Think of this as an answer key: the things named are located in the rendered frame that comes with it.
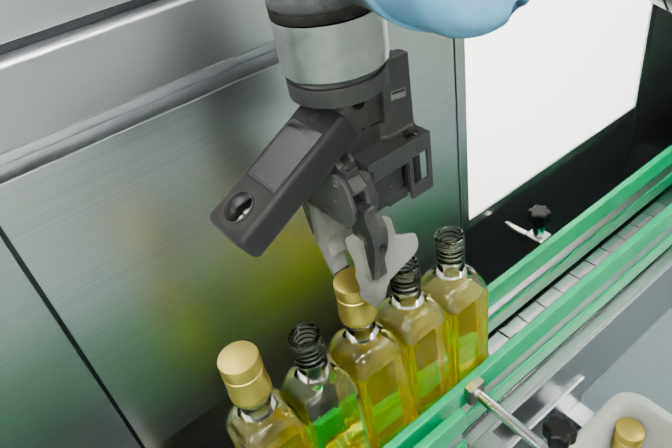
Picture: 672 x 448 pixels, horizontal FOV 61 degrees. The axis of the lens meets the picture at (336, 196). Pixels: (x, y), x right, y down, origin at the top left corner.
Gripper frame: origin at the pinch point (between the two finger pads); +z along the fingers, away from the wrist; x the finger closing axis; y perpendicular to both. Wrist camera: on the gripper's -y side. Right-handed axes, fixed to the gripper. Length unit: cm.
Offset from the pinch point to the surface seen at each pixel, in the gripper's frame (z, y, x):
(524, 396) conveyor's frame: 27.7, 17.3, -6.0
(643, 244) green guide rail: 20.8, 43.1, -4.9
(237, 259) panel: 0.6, -5.4, 11.8
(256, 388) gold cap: 1.6, -11.5, -1.7
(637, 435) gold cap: 33.9, 26.0, -16.1
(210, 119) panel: -14.4, -3.5, 11.8
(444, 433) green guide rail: 19.1, 3.4, -6.6
